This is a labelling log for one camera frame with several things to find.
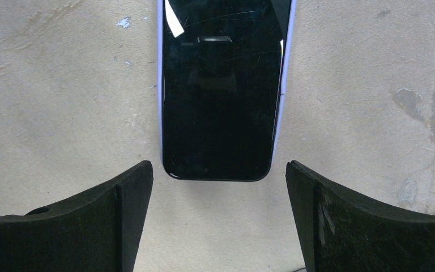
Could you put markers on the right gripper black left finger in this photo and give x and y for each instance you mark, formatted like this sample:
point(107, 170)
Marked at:
point(98, 229)

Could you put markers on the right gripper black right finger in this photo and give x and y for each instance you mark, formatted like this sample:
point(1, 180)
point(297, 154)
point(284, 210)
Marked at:
point(340, 229)

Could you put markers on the phone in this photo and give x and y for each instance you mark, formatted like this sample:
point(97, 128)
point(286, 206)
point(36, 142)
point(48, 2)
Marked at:
point(221, 82)

